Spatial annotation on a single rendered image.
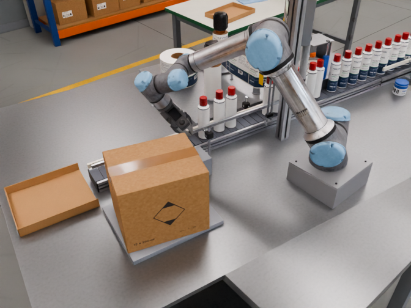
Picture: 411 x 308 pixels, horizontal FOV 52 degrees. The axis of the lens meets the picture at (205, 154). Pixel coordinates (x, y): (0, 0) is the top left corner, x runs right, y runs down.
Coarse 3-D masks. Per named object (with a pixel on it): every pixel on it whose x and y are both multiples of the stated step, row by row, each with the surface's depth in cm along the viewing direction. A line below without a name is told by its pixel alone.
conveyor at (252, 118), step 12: (348, 84) 227; (360, 84) 227; (324, 96) 218; (240, 120) 200; (252, 120) 200; (216, 132) 193; (228, 132) 193; (192, 144) 186; (96, 168) 174; (96, 180) 167
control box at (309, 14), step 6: (312, 0) 158; (306, 6) 160; (312, 6) 160; (306, 12) 161; (312, 12) 161; (306, 18) 163; (312, 18) 162; (306, 24) 164; (312, 24) 164; (306, 30) 165; (312, 30) 166; (306, 36) 167; (306, 42) 168
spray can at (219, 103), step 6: (216, 90) 182; (222, 90) 182; (216, 96) 183; (222, 96) 182; (216, 102) 183; (222, 102) 183; (216, 108) 185; (222, 108) 185; (216, 114) 187; (222, 114) 187; (216, 120) 189; (216, 126) 191; (222, 126) 191
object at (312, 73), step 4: (312, 64) 202; (316, 64) 202; (312, 68) 203; (308, 72) 204; (312, 72) 204; (316, 72) 204; (308, 76) 205; (312, 76) 204; (316, 76) 206; (308, 80) 206; (312, 80) 206; (308, 84) 208; (312, 84) 207; (308, 88) 209; (312, 88) 209; (312, 92) 210
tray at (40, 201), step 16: (48, 176) 174; (64, 176) 177; (80, 176) 177; (16, 192) 169; (32, 192) 169; (48, 192) 169; (64, 192) 169; (80, 192) 169; (16, 208) 162; (32, 208) 162; (48, 208) 162; (64, 208) 162; (80, 208) 159; (16, 224) 151; (32, 224) 151; (48, 224) 155
